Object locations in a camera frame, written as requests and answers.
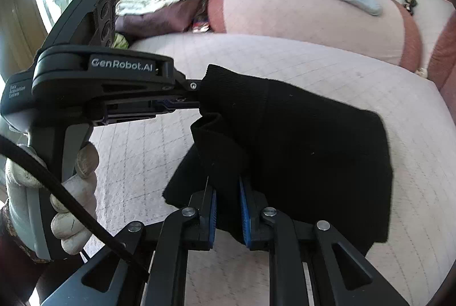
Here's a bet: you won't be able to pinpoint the black pants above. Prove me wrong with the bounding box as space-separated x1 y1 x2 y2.
163 65 393 254

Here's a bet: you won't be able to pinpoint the white gloved left hand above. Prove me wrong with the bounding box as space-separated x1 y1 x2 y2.
5 141 100 256

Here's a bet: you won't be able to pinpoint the green patterned cloth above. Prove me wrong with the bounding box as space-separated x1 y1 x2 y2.
111 33 130 50

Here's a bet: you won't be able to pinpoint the white quilted mattress cover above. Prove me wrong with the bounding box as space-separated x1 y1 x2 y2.
92 33 455 305

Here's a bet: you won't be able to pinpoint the dark maroon garment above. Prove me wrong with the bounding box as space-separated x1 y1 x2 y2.
115 0 203 42

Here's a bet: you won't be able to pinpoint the reddish brown headboard cushion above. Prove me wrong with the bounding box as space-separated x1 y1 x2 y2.
428 0 455 93

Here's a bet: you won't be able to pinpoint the pink and white bolster pillow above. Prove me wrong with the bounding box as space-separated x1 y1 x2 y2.
207 0 423 72

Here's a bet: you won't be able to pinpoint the dark bead accessory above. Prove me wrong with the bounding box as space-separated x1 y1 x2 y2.
403 0 417 16

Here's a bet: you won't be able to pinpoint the black cable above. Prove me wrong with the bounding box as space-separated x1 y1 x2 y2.
0 134 134 262

